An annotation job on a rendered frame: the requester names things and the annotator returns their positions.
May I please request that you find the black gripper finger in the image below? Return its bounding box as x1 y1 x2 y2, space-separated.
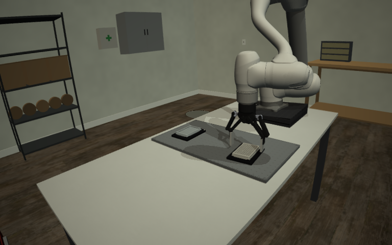
225 111 244 145
247 114 270 152

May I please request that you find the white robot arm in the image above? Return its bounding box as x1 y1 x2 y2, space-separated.
234 0 321 112

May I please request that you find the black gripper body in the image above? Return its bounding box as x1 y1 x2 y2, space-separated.
237 103 256 124

